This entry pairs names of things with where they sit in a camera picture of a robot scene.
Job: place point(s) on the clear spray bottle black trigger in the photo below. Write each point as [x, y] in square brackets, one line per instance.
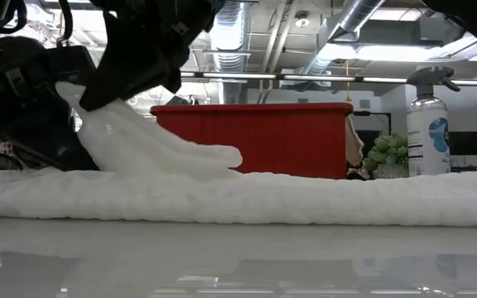
[427, 136]

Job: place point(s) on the green potted plant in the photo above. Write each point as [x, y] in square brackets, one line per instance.
[387, 149]

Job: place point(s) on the red plastic laundry bin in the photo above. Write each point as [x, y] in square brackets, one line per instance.
[263, 136]

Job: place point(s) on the white lace top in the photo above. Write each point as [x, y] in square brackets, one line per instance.
[238, 198]

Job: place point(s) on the silver ribbed ventilation duct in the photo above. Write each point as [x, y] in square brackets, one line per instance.
[230, 37]

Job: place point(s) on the long ceiling light bar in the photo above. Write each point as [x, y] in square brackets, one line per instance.
[325, 77]

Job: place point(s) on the round ceiling detector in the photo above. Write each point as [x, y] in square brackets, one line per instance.
[302, 20]

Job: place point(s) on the black computer monitor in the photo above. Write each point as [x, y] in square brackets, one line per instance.
[468, 142]

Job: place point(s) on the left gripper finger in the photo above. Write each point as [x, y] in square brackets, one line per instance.
[135, 66]
[23, 103]

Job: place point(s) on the silver spiral ventilation duct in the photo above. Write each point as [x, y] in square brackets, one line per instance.
[354, 16]

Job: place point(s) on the brown patterned fabric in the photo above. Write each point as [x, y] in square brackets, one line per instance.
[6, 149]

